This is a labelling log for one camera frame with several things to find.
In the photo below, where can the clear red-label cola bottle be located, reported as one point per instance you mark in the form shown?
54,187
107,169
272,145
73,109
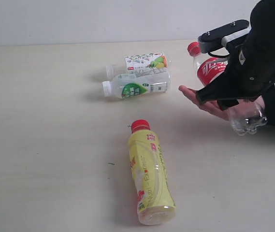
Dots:
246,116

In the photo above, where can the yellow Nutri-Express bottle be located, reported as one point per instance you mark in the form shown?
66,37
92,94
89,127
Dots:
155,203

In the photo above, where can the person's open hand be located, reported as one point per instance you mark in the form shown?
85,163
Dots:
211,106

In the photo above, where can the clear green-label drink bottle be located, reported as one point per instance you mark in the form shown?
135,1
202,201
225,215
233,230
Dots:
124,86

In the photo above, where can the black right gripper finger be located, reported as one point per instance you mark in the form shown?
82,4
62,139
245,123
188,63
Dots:
223,86
224,104

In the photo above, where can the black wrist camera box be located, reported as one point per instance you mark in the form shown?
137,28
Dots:
212,40

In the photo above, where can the clear fruit-label bottle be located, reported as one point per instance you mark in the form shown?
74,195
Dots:
139,64

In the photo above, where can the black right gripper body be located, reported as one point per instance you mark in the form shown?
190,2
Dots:
252,67

